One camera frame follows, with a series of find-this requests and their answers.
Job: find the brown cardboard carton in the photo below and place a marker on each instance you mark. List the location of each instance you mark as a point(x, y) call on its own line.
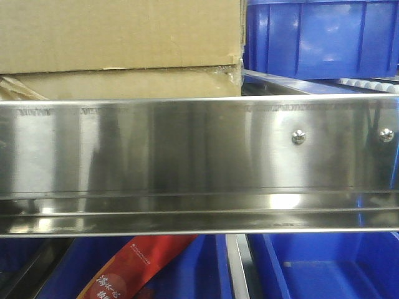
point(83, 50)

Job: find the red printed package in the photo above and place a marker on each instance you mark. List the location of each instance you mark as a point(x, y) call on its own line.
point(135, 264)

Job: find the blue bin upper right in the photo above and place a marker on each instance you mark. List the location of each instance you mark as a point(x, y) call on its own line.
point(322, 39)

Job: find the blue bin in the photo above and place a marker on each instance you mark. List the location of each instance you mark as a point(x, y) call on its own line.
point(61, 268)
point(327, 265)
point(322, 39)

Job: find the blue bin lower right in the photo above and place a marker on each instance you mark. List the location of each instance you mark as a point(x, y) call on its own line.
point(327, 265)

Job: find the white roller track right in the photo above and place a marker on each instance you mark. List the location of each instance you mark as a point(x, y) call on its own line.
point(387, 85)

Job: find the blue bin lower left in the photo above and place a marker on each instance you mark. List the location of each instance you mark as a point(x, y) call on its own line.
point(61, 268)

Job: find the left silver rail screw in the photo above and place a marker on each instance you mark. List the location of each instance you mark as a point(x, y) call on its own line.
point(298, 137)

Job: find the silver rail screw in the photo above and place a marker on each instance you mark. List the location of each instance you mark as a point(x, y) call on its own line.
point(386, 135)
point(298, 137)

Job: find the stainless steel shelf rail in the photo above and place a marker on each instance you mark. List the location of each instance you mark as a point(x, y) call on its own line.
point(183, 166)

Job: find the right silver rail screw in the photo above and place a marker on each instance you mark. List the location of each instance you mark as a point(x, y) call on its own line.
point(386, 135)

